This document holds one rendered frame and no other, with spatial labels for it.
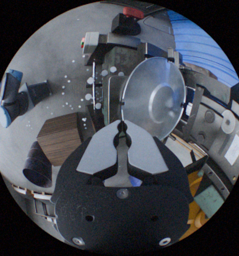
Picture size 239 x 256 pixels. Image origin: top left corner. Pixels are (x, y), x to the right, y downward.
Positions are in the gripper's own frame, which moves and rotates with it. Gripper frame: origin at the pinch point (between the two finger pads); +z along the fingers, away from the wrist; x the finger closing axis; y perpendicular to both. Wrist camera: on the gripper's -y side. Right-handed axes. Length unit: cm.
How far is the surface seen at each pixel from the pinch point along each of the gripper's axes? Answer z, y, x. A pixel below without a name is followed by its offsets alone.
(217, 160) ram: -5.0, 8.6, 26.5
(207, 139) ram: 0.4, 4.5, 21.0
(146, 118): 12.0, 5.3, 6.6
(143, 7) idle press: 97, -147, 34
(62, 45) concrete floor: 68, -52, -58
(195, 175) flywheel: 3, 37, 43
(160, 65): 14.4, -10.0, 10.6
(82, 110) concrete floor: 76, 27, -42
